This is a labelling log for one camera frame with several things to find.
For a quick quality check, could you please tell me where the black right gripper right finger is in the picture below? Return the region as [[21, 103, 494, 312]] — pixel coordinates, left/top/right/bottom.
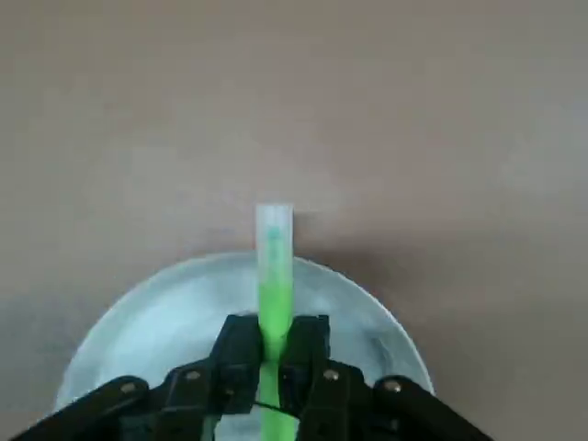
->
[[279, 313, 500, 441]]

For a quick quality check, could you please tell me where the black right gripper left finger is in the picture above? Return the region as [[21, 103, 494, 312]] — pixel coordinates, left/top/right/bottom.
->
[[13, 313, 268, 441]]

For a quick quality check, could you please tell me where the green marker with clear cap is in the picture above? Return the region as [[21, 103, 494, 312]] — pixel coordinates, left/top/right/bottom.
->
[[254, 203, 299, 441]]

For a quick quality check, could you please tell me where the light blue round plate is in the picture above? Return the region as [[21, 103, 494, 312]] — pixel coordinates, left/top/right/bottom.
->
[[51, 251, 435, 441]]

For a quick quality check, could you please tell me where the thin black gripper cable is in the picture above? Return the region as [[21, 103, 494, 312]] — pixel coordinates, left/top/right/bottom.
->
[[251, 399, 300, 415]]

